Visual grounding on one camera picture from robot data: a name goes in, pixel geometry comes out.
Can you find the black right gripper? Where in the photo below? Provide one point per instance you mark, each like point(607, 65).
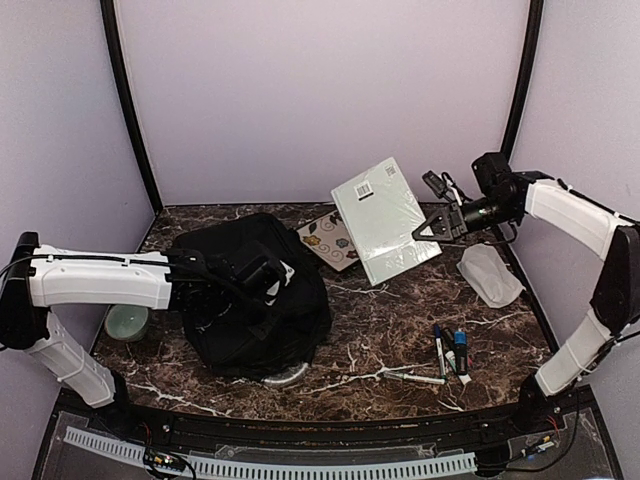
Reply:
point(447, 215)

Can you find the white cloth pouch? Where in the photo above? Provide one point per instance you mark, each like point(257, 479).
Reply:
point(485, 271)

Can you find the grey shrink-wrapped notebook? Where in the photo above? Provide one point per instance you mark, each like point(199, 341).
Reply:
point(380, 213)

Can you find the black student bag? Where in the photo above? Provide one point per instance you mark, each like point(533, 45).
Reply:
point(304, 303)

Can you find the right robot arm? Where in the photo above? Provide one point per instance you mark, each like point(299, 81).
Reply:
point(509, 197)

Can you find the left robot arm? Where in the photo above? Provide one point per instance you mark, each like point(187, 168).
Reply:
point(39, 277)

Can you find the pale green ceramic bowl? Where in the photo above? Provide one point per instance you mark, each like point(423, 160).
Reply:
point(126, 323)

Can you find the blue-capped black highlighter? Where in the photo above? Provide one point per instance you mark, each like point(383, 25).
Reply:
point(461, 352)

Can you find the blue-capped white marker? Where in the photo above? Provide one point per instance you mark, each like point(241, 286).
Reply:
point(440, 352)

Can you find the black marker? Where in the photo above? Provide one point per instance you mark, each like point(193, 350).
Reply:
point(448, 338)

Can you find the clear-capped white pen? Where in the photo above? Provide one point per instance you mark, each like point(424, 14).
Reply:
point(403, 376)

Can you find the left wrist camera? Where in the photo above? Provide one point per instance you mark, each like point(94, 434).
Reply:
point(258, 271)

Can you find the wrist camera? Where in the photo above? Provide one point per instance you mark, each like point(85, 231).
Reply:
point(258, 271)
point(491, 169)

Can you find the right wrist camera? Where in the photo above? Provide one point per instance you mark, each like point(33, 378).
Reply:
point(491, 169)

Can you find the black front rail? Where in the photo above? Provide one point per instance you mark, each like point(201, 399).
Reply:
point(195, 430)

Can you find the grey slotted cable duct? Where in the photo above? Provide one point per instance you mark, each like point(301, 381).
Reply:
point(195, 466)

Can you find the right black frame post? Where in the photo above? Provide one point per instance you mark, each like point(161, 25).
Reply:
point(523, 79)

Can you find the black frame post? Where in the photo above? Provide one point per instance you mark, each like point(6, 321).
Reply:
point(523, 79)
point(128, 109)

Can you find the left black frame post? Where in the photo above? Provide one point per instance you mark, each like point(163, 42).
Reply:
point(128, 109)

